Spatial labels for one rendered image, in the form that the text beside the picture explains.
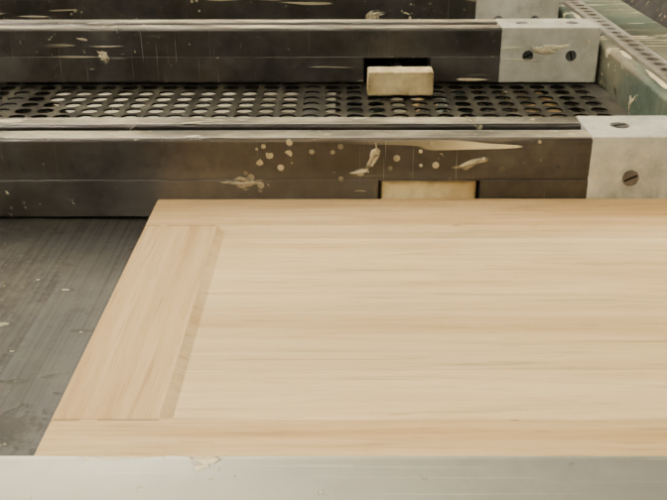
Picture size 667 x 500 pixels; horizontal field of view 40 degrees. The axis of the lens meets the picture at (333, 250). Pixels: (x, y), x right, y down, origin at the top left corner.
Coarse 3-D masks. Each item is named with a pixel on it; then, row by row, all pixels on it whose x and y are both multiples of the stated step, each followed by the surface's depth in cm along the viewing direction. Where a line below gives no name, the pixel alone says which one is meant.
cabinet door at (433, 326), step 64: (192, 256) 66; (256, 256) 67; (320, 256) 67; (384, 256) 67; (448, 256) 67; (512, 256) 67; (576, 256) 67; (640, 256) 67; (128, 320) 58; (192, 320) 58; (256, 320) 58; (320, 320) 58; (384, 320) 58; (448, 320) 58; (512, 320) 58; (576, 320) 58; (640, 320) 58; (128, 384) 51; (192, 384) 52; (256, 384) 52; (320, 384) 52; (384, 384) 52; (448, 384) 52; (512, 384) 52; (576, 384) 52; (640, 384) 51; (64, 448) 46; (128, 448) 46; (192, 448) 46; (256, 448) 46; (320, 448) 46; (384, 448) 46; (448, 448) 46; (512, 448) 46; (576, 448) 46; (640, 448) 46
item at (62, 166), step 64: (0, 128) 78; (64, 128) 78; (128, 128) 78; (192, 128) 78; (256, 128) 78; (320, 128) 78; (384, 128) 78; (448, 128) 78; (512, 128) 78; (576, 128) 78; (640, 128) 76; (0, 192) 77; (64, 192) 77; (128, 192) 77; (192, 192) 77; (256, 192) 77; (320, 192) 76; (512, 192) 76; (576, 192) 76; (640, 192) 76
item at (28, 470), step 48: (0, 480) 40; (48, 480) 40; (96, 480) 40; (144, 480) 40; (192, 480) 40; (240, 480) 40; (288, 480) 40; (336, 480) 40; (384, 480) 40; (432, 480) 40; (480, 480) 40; (528, 480) 40; (576, 480) 40; (624, 480) 40
